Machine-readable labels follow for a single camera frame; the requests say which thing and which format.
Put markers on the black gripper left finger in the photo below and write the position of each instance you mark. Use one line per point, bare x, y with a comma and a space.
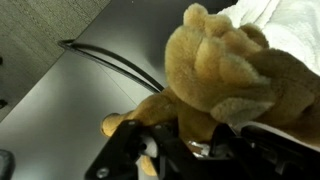
117, 159

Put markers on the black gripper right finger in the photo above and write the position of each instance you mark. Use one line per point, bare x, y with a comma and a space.
257, 154

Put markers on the brown plush moose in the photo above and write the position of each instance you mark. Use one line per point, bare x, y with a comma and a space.
218, 73

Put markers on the white towel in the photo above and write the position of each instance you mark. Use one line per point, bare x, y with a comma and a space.
289, 25

